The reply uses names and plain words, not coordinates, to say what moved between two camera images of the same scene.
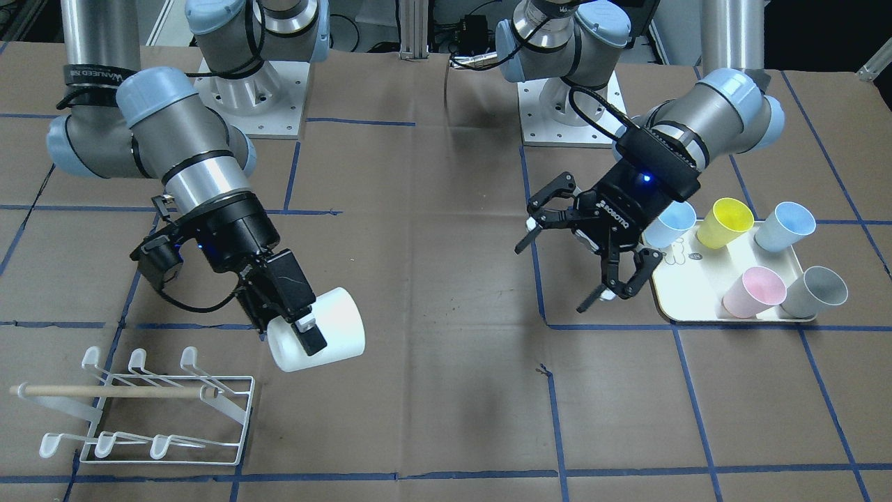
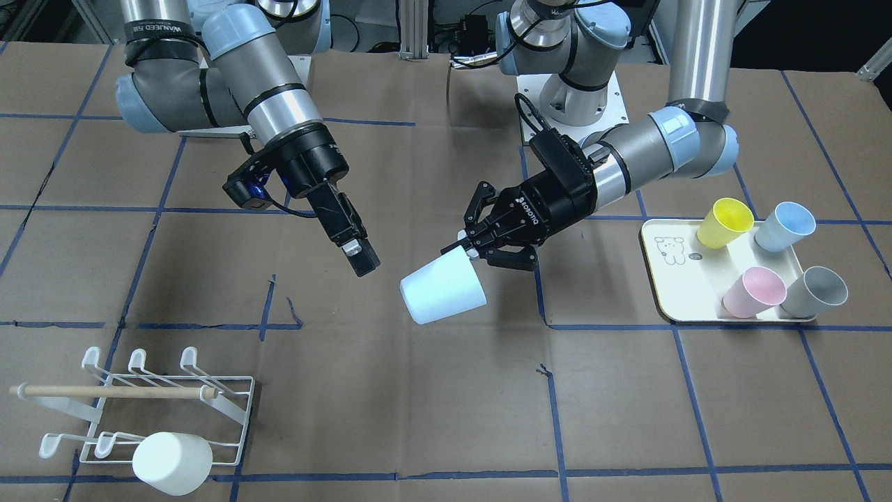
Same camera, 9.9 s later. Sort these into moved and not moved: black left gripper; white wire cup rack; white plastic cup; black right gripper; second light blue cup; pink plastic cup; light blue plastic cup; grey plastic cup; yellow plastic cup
Moved: black right gripper; light blue plastic cup; white plastic cup; black left gripper
Not moved: grey plastic cup; yellow plastic cup; pink plastic cup; white wire cup rack; second light blue cup
